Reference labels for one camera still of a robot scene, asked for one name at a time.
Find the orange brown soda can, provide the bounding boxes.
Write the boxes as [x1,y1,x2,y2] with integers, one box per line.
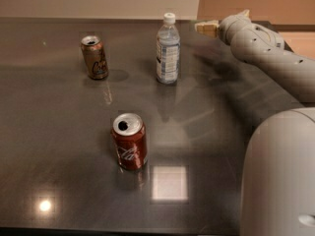
[81,35,108,80]

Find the red coke can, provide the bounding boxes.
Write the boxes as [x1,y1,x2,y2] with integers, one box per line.
[111,113,148,170]

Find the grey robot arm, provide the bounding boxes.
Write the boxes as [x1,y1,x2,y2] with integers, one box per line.
[195,10,315,236]

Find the clear blue plastic water bottle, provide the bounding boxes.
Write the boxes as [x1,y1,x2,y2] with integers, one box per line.
[157,13,180,84]

